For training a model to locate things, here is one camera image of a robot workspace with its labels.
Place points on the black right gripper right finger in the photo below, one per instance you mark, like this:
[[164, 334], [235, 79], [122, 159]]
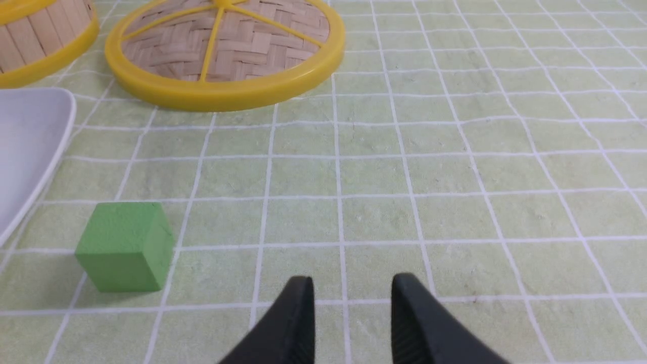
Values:
[[423, 331]]

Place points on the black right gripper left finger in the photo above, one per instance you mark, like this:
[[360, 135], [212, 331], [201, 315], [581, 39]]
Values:
[[287, 331]]

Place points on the white square plate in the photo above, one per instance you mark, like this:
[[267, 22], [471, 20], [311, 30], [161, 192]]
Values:
[[36, 124]]

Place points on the green wooden cube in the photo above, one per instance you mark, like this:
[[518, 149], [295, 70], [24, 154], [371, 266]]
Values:
[[127, 246]]

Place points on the green checkered tablecloth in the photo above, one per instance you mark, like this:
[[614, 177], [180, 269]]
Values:
[[495, 149]]

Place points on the yellow bamboo steamer lid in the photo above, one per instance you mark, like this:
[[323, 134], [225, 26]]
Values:
[[223, 56]]

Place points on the yellow bamboo steamer basket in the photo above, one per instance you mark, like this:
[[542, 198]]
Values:
[[39, 38]]

